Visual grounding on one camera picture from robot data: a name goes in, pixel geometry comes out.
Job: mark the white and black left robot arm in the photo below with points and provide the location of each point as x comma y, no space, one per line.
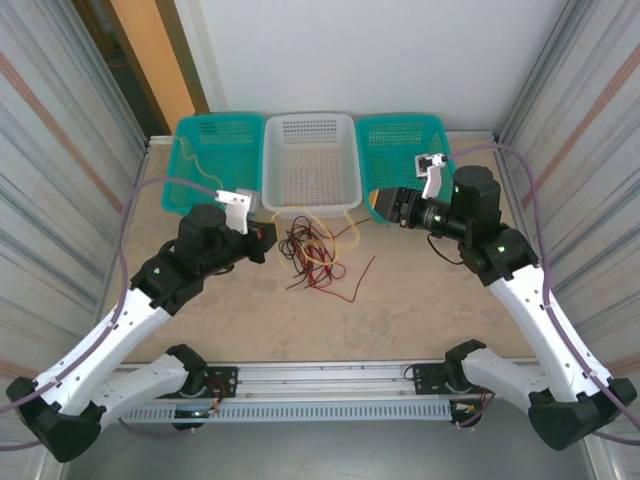
90,350

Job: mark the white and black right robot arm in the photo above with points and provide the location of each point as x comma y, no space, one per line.
550,340

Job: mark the teal plastic basket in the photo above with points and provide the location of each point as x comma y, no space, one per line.
235,150
390,155

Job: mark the white plastic basket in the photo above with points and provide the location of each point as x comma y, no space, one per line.
310,165

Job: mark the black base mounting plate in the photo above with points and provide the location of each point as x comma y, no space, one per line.
425,375
225,375

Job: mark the orange wooden door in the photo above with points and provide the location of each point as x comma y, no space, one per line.
155,50

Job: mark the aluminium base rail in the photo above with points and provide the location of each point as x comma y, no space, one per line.
325,380

